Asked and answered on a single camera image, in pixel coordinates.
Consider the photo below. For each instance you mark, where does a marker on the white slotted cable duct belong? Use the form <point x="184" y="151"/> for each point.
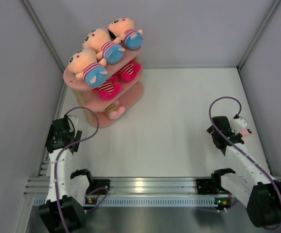
<point x="156" y="202"/>

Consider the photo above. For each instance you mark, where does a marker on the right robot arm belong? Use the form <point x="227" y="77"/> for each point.
<point x="243" y="179"/>

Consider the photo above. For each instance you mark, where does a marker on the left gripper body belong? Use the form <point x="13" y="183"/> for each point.
<point x="50" y="135"/>

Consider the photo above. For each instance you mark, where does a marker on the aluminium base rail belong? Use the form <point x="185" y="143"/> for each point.
<point x="128" y="185"/>

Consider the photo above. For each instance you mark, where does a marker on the pink frog toy striped shirt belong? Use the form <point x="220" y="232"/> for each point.
<point x="114" y="110"/>

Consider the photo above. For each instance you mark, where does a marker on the pink wooden shelf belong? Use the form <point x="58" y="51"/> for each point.
<point x="130" y="93"/>

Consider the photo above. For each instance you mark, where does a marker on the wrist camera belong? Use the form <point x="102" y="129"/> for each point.
<point x="239" y="123"/>
<point x="73" y="122"/>

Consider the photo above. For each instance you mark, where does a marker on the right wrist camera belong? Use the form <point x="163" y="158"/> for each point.
<point x="239" y="123"/>

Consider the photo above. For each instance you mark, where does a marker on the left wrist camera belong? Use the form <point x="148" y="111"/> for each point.
<point x="73" y="122"/>

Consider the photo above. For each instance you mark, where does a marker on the peach pig toy blue shorts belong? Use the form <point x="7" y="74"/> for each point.
<point x="104" y="46"/>

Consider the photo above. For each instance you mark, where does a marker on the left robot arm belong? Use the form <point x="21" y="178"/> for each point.
<point x="63" y="210"/>

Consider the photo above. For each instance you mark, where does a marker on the black-haired boy doll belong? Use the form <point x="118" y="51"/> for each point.
<point x="124" y="29"/>

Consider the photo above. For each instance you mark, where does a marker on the white panda toy yellow glasses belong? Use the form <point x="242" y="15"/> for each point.
<point x="109" y="89"/>

